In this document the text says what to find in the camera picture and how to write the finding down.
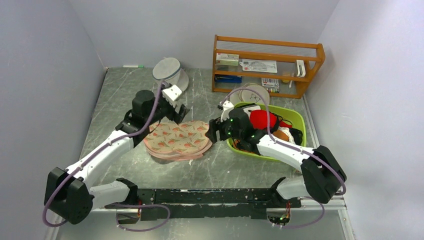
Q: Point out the orange wooden shelf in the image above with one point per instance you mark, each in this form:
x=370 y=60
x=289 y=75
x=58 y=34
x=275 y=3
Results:
x=293 y=64

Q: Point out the pink floral laundry bag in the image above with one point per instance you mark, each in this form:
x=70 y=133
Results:
x=178 y=142

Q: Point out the marker pen pack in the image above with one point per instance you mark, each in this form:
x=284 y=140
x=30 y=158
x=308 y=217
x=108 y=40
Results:
x=271 y=85

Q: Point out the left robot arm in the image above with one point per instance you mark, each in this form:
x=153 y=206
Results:
x=70 y=193

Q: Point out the white bra black trim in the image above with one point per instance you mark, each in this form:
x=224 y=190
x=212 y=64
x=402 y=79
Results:
x=249 y=108

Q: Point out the white flat packet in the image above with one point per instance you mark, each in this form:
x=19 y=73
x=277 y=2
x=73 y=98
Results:
x=262 y=66

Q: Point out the round white mesh bag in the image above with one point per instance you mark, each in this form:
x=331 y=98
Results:
x=251 y=93

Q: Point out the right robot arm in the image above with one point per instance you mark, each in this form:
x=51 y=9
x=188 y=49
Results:
x=260 y=132

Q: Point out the red bra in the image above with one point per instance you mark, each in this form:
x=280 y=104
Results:
x=259 y=120

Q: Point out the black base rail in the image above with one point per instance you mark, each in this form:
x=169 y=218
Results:
x=173 y=203

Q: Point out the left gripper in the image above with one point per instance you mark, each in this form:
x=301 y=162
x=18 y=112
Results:
x=173 y=115

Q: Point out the white silver device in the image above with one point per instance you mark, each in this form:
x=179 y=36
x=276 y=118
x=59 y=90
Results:
x=300 y=69

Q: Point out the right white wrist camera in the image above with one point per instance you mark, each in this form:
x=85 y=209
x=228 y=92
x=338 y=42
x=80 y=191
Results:
x=226 y=108

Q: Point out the white box on shelf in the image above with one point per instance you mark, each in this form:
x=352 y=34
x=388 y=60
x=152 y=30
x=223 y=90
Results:
x=227 y=59

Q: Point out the green plastic basket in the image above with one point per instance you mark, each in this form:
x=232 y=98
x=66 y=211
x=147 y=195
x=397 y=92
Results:
x=291 y=117

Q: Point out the green white marker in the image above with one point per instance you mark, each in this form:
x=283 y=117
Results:
x=133 y=66

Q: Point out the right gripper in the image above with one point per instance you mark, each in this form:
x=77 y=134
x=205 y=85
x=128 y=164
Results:
x=214 y=125

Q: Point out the white cylindrical mesh bag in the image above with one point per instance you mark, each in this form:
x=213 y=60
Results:
x=170 y=70

